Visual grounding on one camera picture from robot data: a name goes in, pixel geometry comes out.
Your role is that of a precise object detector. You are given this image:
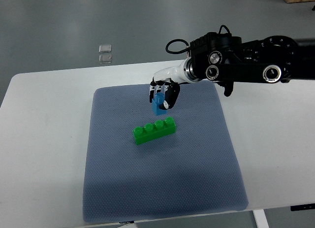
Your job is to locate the white table leg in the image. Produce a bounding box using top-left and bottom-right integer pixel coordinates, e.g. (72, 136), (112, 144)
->
(252, 209), (269, 228)

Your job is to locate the green four-stud toy block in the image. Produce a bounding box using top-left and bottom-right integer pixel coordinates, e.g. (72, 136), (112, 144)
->
(132, 117), (176, 145)

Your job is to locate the blue-grey textured mat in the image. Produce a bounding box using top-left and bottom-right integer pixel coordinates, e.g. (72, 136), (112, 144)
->
(83, 80), (248, 223)

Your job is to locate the black table control panel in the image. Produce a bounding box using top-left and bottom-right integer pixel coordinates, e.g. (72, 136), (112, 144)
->
(290, 203), (315, 211)

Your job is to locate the upper metal floor plate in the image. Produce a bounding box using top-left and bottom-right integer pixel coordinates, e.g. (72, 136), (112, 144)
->
(98, 44), (112, 53)

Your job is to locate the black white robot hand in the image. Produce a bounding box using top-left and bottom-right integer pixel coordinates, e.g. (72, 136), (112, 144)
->
(149, 58), (192, 110)

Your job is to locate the blue toy block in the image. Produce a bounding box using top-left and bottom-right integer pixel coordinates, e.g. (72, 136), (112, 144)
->
(152, 92), (167, 116)

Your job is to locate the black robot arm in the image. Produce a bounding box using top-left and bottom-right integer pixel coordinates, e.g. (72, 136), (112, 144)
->
(176, 25), (315, 97)

